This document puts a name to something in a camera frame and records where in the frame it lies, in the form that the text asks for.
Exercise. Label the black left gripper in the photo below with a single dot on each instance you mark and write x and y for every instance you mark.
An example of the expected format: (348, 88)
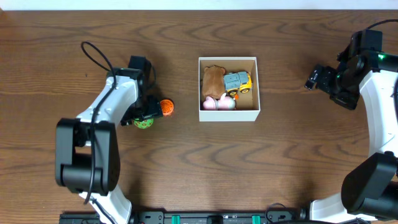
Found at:
(148, 111)

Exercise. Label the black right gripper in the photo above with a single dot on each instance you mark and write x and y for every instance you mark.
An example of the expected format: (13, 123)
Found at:
(325, 78)

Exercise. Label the brown plush toy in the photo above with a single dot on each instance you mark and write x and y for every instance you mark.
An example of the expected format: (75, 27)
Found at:
(213, 82)

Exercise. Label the pink white duck toy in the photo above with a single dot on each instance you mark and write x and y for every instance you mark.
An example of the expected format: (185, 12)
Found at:
(225, 103)

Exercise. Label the yellow grey toy truck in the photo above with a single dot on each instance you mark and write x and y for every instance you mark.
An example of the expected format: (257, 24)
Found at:
(237, 82)

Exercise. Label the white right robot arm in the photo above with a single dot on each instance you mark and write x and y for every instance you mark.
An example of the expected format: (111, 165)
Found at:
(369, 192)

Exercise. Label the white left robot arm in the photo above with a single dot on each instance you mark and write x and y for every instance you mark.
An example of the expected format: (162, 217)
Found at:
(87, 160)

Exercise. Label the green numbered dice ball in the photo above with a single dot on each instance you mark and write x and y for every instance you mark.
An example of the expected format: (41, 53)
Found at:
(144, 124)

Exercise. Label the orange lattice ball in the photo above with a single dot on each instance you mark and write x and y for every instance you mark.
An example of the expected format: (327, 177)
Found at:
(167, 107)

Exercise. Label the white cardboard box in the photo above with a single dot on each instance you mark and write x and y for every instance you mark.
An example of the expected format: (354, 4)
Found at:
(248, 104)

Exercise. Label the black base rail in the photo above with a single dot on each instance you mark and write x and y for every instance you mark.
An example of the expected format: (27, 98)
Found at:
(275, 214)

